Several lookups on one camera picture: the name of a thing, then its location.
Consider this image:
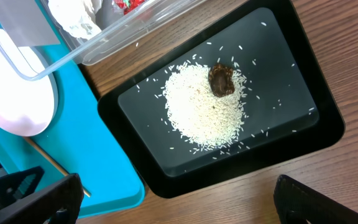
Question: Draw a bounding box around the pale pink round plate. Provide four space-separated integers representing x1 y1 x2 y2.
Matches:
0 27 56 138

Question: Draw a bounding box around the black food waste tray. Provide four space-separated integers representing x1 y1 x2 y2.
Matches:
98 1 345 198

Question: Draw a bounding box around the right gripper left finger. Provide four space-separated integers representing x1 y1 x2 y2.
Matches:
0 174 84 224

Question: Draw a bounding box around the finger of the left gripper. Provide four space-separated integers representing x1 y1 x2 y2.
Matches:
0 166 45 210

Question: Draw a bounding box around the upper wooden chopstick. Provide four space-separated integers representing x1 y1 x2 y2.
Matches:
23 136 92 198

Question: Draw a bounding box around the pile of white rice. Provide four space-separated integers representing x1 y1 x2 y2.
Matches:
162 63 247 149

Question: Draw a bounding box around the red snack wrapper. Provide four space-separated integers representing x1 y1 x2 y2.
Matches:
112 0 145 15

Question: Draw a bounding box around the clear plastic waste bin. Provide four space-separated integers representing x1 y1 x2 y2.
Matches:
0 0 203 81

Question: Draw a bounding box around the brown food chunk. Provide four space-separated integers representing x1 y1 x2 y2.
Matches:
208 63 235 98

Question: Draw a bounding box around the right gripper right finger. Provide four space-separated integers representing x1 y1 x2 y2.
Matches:
273 175 358 224

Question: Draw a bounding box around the teal serving tray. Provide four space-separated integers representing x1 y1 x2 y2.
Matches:
0 0 146 218

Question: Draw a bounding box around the white tissue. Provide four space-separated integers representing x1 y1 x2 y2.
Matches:
48 0 103 40

